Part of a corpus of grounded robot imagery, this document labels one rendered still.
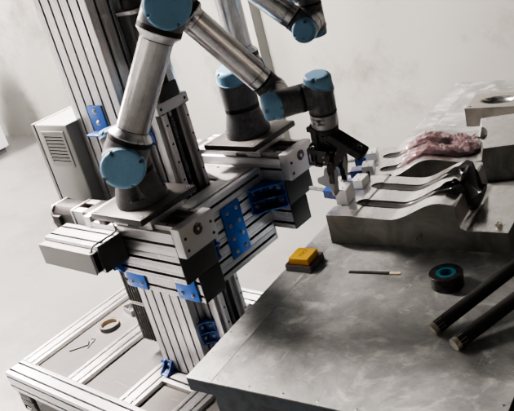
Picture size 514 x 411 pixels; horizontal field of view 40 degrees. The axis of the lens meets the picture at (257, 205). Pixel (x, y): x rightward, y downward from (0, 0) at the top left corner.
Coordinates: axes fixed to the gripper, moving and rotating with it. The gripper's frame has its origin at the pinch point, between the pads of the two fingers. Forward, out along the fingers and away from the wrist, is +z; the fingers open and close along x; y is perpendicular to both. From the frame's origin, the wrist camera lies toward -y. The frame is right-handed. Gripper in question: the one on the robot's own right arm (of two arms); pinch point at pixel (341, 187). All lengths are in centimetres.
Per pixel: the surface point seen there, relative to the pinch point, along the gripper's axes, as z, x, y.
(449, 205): -4.9, 7.5, -33.5
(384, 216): 2.7, 6.8, -15.4
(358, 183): 4.2, -8.3, -1.2
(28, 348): 120, 12, 182
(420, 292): 5.5, 29.2, -32.8
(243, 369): 4, 66, -4
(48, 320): 124, -10, 191
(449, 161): 6.7, -28.7, -21.8
